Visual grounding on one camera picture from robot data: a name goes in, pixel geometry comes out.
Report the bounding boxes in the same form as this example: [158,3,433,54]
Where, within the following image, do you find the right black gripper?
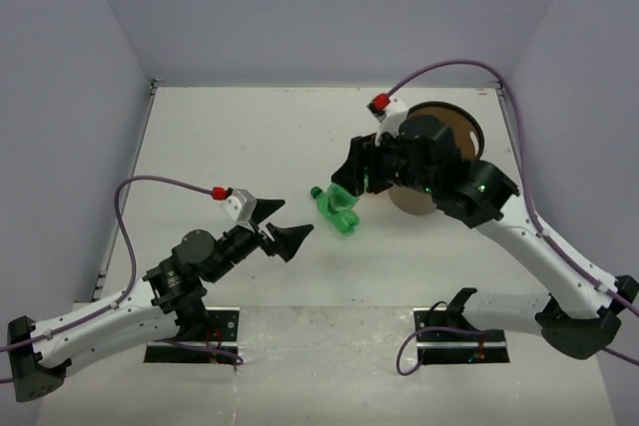
[332,125,437,195]

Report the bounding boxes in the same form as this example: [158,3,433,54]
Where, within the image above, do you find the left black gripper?
[207,197,313,282]

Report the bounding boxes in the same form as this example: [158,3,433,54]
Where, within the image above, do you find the green bottle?
[311,184,359,235]

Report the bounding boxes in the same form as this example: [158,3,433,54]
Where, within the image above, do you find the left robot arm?
[7,200,314,403]

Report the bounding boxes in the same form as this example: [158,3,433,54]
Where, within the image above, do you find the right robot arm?
[331,116,638,360]

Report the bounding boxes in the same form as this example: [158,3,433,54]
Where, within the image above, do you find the brown cardboard bin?
[388,101,485,216]

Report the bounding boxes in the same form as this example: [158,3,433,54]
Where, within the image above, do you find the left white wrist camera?
[221,189,258,227]

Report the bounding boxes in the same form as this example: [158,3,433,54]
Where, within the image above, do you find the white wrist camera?
[367,93,408,147]
[221,189,258,227]

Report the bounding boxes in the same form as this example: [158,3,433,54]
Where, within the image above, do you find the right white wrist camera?
[367,93,408,147]

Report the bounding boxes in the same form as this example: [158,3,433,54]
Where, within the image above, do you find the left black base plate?
[144,307,241,366]

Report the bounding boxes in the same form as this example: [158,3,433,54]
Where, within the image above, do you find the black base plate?
[412,304,510,365]
[144,307,241,366]

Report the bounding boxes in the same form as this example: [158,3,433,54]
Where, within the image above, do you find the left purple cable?
[0,175,246,385]

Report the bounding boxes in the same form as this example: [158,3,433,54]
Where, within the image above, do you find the purple cable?
[0,175,246,385]
[366,59,639,376]

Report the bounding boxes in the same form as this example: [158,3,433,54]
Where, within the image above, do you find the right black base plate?
[412,304,510,365]

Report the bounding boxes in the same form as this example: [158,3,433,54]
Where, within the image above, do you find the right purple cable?
[366,59,639,376]

